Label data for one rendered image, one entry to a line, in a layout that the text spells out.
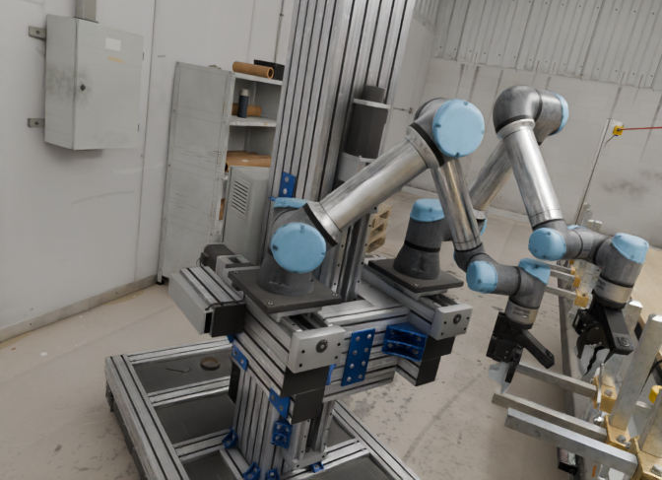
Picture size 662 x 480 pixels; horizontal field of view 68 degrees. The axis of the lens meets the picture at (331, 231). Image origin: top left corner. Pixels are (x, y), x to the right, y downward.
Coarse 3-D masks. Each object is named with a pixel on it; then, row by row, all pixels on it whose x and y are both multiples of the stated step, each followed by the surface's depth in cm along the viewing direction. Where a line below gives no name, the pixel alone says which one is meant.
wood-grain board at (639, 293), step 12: (648, 252) 324; (660, 252) 331; (648, 264) 290; (660, 264) 295; (648, 276) 262; (660, 276) 267; (636, 288) 236; (648, 288) 240; (660, 288) 243; (636, 300) 217; (648, 300) 220; (660, 300) 224; (648, 312) 203; (660, 312) 206; (660, 348) 168
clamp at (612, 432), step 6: (606, 420) 124; (606, 426) 122; (612, 426) 122; (612, 432) 119; (618, 432) 120; (624, 432) 120; (606, 438) 119; (612, 438) 117; (606, 444) 118; (612, 444) 116; (618, 444) 115; (624, 450) 115
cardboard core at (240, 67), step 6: (234, 66) 354; (240, 66) 352; (246, 66) 350; (252, 66) 349; (258, 66) 348; (264, 66) 347; (240, 72) 354; (246, 72) 352; (252, 72) 349; (258, 72) 347; (264, 72) 345; (270, 72) 351; (270, 78) 349
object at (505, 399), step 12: (504, 396) 128; (516, 396) 129; (516, 408) 127; (528, 408) 126; (540, 408) 126; (552, 420) 124; (564, 420) 123; (576, 420) 123; (576, 432) 122; (588, 432) 121; (600, 432) 120
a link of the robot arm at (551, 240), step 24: (504, 96) 127; (528, 96) 125; (504, 120) 123; (528, 120) 122; (504, 144) 125; (528, 144) 121; (528, 168) 119; (528, 192) 118; (552, 192) 117; (528, 216) 119; (552, 216) 114; (552, 240) 111; (576, 240) 115
